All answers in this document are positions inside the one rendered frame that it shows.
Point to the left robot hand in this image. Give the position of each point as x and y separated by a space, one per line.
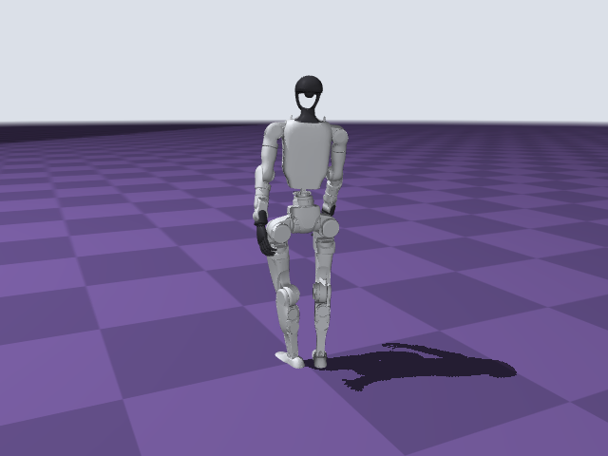
261 234

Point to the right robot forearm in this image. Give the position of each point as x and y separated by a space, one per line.
331 193

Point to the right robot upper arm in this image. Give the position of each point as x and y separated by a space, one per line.
338 153

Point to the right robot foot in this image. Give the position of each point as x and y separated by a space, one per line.
320 361

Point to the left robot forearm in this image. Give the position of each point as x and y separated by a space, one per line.
262 193

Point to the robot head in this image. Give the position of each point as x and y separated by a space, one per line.
309 85

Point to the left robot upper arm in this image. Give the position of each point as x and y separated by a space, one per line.
272 133

